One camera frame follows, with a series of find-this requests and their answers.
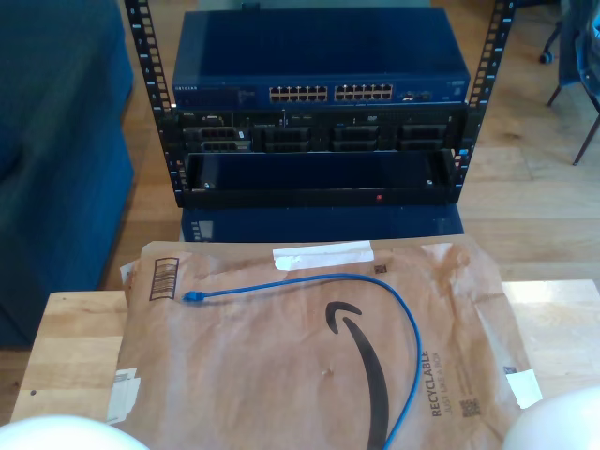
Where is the blue network cable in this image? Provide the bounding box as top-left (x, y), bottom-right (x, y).
top-left (181, 272), bottom-right (423, 450)

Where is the blue flat device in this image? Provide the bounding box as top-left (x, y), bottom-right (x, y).
top-left (180, 203), bottom-right (465, 244)

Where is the black rack server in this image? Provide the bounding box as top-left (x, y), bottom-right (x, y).
top-left (158, 108), bottom-right (470, 154)

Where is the black equipment rack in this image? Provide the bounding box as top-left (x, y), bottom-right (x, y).
top-left (123, 0), bottom-right (518, 210)

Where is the brown paper mailer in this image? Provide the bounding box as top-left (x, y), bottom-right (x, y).
top-left (105, 239), bottom-right (545, 450)

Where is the blue sofa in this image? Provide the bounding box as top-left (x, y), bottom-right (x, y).
top-left (0, 0), bottom-right (137, 351)

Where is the office chair caster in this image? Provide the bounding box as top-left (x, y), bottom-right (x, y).
top-left (537, 21), bottom-right (563, 66)

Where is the dark chair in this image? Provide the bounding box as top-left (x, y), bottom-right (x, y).
top-left (546, 0), bottom-right (600, 168)

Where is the blue network switch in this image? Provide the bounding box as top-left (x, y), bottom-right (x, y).
top-left (171, 7), bottom-right (472, 112)

